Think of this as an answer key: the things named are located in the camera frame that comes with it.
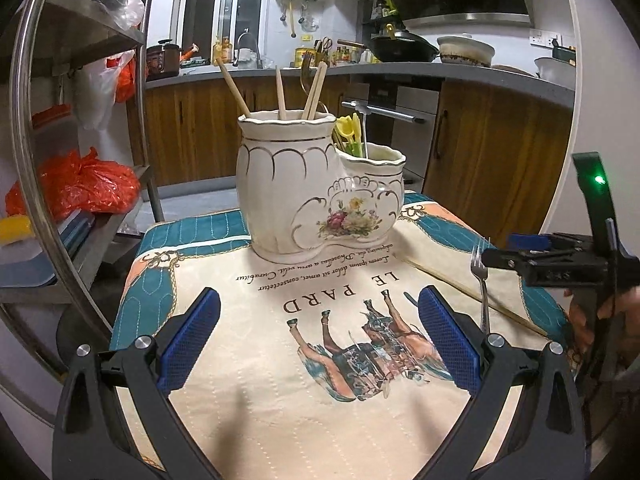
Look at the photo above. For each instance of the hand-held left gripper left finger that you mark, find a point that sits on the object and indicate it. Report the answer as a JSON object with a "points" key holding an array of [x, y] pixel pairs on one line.
{"points": [[190, 340]]}

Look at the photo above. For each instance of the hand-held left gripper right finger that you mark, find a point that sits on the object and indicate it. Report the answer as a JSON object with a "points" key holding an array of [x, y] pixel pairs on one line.
{"points": [[447, 340]]}

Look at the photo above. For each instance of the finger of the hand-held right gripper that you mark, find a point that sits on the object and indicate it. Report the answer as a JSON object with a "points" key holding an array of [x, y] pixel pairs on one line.
{"points": [[537, 242], [502, 259]]}

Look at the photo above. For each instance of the silver fork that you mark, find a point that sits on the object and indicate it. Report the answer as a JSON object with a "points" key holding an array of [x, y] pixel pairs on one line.
{"points": [[484, 300]]}

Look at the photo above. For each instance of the wooden chopstick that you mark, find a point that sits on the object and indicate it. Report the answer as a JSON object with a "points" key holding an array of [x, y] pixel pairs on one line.
{"points": [[281, 92], [235, 87], [311, 91], [319, 91], [465, 287]]}

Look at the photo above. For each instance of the cream floral ceramic utensil holder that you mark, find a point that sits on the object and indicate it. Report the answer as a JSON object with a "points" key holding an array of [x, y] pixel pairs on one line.
{"points": [[280, 185]]}

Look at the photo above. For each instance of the yellow tulip-shaped utensil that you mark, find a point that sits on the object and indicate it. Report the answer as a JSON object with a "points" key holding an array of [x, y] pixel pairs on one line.
{"points": [[343, 127], [356, 125]]}

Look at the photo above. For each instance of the person's right hand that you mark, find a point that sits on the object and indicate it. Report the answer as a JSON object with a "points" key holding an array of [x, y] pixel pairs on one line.
{"points": [[577, 317]]}

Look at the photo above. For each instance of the printed quilted table mat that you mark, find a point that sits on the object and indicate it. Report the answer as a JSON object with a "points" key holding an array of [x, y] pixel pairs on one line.
{"points": [[260, 360]]}

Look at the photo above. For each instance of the stacked plastic containers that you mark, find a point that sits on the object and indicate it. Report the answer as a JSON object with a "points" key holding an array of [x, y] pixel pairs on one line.
{"points": [[45, 255]]}

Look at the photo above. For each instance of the built-in stainless oven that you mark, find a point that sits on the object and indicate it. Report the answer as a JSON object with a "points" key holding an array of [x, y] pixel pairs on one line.
{"points": [[400, 125]]}

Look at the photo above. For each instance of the white bowl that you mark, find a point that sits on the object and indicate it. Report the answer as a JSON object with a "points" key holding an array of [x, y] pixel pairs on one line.
{"points": [[555, 70]]}

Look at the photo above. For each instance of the grey kitchen countertop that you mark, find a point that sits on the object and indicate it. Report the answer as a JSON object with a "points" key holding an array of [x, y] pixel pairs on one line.
{"points": [[475, 80]]}

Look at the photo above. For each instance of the green cooking pot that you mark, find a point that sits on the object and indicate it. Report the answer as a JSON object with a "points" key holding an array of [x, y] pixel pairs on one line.
{"points": [[564, 51]]}

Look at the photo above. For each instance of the large orange plastic bag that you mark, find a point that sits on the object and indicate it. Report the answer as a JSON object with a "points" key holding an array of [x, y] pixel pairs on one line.
{"points": [[75, 185]]}

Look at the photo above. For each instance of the white casserole pot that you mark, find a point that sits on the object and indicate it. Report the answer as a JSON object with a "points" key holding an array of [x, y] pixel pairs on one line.
{"points": [[465, 50]]}

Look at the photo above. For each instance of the yellow plastic object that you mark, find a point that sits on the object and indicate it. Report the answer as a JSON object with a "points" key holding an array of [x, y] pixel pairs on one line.
{"points": [[14, 227]]}

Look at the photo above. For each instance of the wooden kitchen cabinets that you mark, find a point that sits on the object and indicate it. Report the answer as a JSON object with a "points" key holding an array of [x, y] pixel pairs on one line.
{"points": [[200, 125]]}

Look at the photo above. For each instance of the black wok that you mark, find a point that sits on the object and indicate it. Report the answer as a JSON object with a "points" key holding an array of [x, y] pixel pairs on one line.
{"points": [[400, 47]]}

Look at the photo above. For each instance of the flat orange packet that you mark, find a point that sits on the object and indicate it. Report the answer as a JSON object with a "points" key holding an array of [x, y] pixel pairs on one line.
{"points": [[50, 115]]}

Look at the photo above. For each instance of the white plastic bag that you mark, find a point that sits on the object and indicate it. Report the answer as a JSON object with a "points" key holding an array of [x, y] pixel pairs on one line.
{"points": [[97, 90]]}

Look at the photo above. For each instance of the hanging red plastic bag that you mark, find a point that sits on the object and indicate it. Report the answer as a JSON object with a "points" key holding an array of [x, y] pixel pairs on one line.
{"points": [[125, 77]]}

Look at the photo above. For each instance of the dark red rice cooker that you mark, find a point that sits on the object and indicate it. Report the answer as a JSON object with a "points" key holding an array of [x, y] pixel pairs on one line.
{"points": [[162, 60]]}

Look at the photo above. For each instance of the yellow tin can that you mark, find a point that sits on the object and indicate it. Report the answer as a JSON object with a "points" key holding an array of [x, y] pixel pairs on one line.
{"points": [[304, 56]]}

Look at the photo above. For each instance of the stainless steel storage rack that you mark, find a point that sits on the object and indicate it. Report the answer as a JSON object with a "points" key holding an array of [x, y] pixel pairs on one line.
{"points": [[20, 110]]}

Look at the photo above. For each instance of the amber glass bottles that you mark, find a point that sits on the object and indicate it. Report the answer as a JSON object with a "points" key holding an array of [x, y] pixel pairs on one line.
{"points": [[222, 51]]}

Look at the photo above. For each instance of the chrome kitchen faucet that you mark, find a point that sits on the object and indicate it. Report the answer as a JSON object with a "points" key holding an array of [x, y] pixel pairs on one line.
{"points": [[248, 47]]}

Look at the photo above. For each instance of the white wall outlet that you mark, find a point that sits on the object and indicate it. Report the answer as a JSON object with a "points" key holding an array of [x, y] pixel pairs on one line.
{"points": [[544, 37]]}

